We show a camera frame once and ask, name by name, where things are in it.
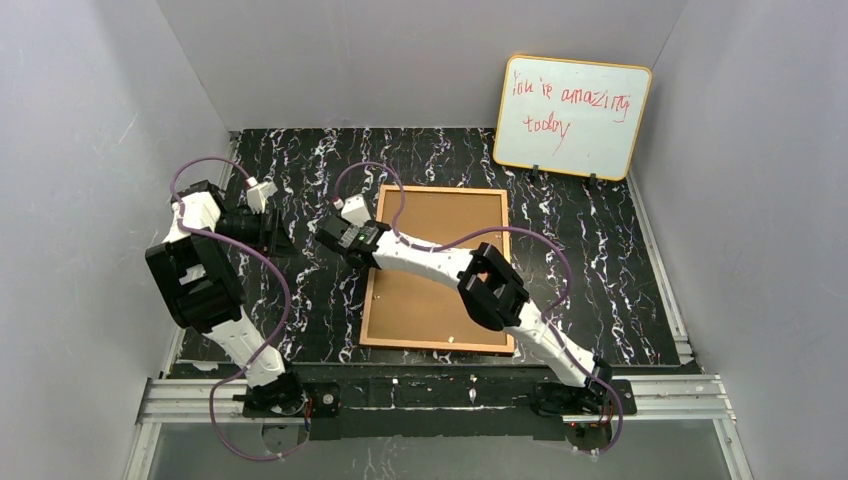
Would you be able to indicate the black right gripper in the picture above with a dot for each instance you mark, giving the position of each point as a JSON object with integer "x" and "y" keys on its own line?
{"x": 333, "y": 235}

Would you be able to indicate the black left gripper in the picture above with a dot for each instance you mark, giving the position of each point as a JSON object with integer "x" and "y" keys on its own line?
{"x": 270, "y": 232}

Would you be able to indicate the orange wooden picture frame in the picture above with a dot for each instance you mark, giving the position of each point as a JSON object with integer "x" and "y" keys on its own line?
{"x": 430, "y": 346}

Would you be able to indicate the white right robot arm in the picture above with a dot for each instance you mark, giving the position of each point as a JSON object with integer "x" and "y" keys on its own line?
{"x": 492, "y": 291}

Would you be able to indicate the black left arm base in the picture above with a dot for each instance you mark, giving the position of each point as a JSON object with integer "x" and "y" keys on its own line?
{"x": 313, "y": 400}

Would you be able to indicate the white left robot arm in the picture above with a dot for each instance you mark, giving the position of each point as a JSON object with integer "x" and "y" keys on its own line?
{"x": 200, "y": 286}

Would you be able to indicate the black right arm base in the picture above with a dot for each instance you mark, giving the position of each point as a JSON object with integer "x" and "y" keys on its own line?
{"x": 550, "y": 398}

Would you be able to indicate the yellow-framed whiteboard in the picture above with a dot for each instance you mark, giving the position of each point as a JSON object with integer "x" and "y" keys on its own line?
{"x": 570, "y": 117}

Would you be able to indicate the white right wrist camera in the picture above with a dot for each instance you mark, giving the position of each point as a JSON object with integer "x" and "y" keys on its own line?
{"x": 354, "y": 210}

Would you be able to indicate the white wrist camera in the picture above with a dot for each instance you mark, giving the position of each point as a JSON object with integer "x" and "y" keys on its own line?
{"x": 258, "y": 193}
{"x": 354, "y": 210}

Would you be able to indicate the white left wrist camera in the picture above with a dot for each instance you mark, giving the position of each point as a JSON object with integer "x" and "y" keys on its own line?
{"x": 258, "y": 193}

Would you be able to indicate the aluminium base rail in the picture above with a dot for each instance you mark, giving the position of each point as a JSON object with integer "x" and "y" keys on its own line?
{"x": 452, "y": 423}

